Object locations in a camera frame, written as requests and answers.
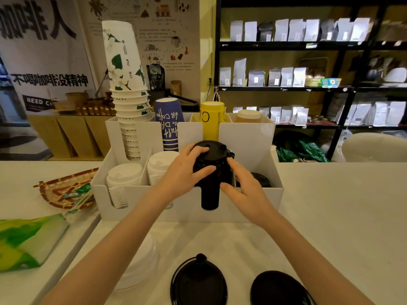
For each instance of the person's right hand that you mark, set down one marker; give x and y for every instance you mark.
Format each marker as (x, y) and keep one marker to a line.
(251, 200)

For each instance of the person's left hand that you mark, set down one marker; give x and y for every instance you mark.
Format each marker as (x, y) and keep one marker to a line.
(179, 177)

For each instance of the person's left thumb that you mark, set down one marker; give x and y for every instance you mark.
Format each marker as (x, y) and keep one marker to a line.
(205, 172)

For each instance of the person's right thumb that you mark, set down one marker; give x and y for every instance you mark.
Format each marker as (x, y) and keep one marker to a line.
(229, 189)

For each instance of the stack of black cup lids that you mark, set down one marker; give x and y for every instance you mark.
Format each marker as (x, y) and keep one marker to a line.
(211, 193)

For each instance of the person's right forearm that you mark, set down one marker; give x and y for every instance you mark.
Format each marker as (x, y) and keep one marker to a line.
(311, 266)

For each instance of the person's left forearm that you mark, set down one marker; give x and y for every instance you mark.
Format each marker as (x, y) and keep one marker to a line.
(111, 250)

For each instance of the stack of white cup lids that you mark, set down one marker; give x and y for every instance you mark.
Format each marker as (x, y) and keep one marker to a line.
(122, 181)
(160, 165)

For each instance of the white compartment organizer box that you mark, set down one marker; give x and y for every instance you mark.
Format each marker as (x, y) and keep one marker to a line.
(251, 142)

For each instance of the stack of yellow paper cups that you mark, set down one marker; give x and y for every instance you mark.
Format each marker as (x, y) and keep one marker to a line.
(211, 120)

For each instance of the stack of blue paper cups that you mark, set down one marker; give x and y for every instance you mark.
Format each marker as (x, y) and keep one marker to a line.
(168, 123)

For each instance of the stack of brown paper cups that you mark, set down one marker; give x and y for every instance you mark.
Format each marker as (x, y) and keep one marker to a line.
(248, 115)

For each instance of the green plastic bag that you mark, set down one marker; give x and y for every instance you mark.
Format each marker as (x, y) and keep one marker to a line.
(305, 150)

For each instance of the small brown paper bag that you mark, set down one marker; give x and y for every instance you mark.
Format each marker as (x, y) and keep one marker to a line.
(176, 88)

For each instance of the row of silver coffee bags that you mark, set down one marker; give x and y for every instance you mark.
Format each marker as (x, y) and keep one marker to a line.
(256, 77)
(378, 113)
(286, 114)
(295, 30)

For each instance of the black cup lid with plug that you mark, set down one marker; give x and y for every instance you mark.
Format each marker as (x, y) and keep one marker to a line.
(198, 285)

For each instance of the black coffee bag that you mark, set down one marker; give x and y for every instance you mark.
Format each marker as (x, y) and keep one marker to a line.
(155, 77)

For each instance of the pile of white domed lids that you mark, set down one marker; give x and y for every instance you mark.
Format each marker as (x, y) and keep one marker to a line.
(143, 263)

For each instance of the row of brown packets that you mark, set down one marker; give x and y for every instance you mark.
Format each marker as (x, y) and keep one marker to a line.
(95, 107)

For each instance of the green sachets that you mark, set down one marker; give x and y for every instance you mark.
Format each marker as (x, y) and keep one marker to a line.
(78, 191)

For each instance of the stack of floral paper cups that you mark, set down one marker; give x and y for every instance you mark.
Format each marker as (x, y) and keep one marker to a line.
(125, 63)

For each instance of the cardboard display stand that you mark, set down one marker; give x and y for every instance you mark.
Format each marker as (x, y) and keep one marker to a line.
(70, 133)

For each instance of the illustrated coffee poster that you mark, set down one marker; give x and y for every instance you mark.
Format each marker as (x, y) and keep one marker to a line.
(159, 34)

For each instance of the teal labelled box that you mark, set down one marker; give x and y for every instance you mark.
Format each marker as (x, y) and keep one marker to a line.
(330, 82)

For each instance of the woven bamboo tray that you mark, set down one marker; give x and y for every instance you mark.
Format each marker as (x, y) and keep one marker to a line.
(54, 190)

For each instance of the black shelf unit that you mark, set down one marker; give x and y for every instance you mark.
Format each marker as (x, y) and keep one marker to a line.
(346, 46)

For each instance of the green yellow packet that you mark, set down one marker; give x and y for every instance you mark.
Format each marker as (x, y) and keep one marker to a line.
(28, 241)

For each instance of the white poster with black lettering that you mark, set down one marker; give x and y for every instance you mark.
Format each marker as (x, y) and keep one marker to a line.
(41, 60)

